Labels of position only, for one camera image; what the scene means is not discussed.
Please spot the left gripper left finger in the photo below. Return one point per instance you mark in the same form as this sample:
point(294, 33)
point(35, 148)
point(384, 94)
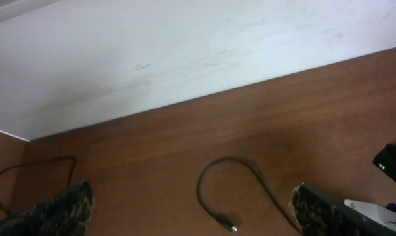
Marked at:
point(67, 213)

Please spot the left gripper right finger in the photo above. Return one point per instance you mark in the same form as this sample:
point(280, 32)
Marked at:
point(319, 214)

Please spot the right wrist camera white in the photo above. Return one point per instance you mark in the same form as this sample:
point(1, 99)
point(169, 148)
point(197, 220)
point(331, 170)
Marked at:
point(375, 212)

